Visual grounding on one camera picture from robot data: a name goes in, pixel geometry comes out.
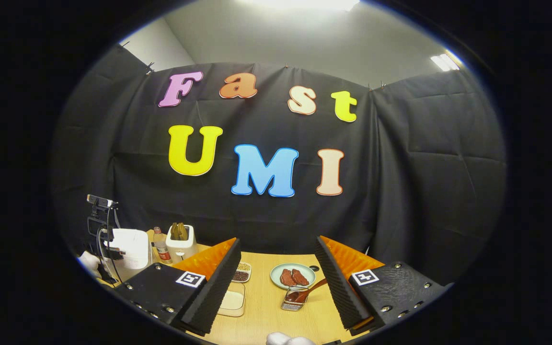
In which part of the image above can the black backdrop cloth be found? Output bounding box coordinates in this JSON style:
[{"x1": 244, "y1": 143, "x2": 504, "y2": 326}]
[{"x1": 51, "y1": 44, "x2": 507, "y2": 284}]

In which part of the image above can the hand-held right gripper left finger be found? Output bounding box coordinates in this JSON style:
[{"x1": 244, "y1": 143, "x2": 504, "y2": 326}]
[{"x1": 113, "y1": 238, "x2": 242, "y2": 336}]

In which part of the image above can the clear box of rice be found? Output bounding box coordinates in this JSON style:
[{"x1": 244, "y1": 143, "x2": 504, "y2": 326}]
[{"x1": 217, "y1": 282, "x2": 246, "y2": 318}]

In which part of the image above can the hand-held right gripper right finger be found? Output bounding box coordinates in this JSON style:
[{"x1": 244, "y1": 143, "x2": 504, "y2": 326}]
[{"x1": 315, "y1": 236, "x2": 449, "y2": 336}]

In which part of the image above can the wooden spoon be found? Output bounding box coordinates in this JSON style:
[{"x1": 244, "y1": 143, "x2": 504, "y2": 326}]
[{"x1": 286, "y1": 278, "x2": 328, "y2": 303}]

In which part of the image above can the small ceiling light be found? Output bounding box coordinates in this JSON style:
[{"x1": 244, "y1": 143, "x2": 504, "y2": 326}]
[{"x1": 430, "y1": 50, "x2": 463, "y2": 72}]

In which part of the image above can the large ceiling light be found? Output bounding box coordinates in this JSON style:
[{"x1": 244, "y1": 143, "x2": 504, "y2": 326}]
[{"x1": 252, "y1": 0, "x2": 360, "y2": 12}]

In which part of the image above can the white divided dish of beans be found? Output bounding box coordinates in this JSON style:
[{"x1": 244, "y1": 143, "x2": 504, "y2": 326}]
[{"x1": 232, "y1": 261, "x2": 253, "y2": 283}]

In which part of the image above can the white rice cooker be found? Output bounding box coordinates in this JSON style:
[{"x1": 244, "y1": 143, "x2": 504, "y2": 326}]
[{"x1": 105, "y1": 229, "x2": 150, "y2": 270}]

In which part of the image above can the clear bottle with red label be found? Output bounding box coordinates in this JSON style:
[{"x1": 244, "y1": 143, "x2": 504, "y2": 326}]
[{"x1": 153, "y1": 227, "x2": 173, "y2": 265}]

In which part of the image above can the white toaster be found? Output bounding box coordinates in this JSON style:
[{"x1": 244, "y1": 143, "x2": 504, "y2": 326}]
[{"x1": 166, "y1": 225, "x2": 198, "y2": 263}]

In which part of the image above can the green plate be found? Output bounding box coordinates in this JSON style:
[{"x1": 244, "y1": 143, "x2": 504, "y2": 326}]
[{"x1": 270, "y1": 263, "x2": 317, "y2": 291}]

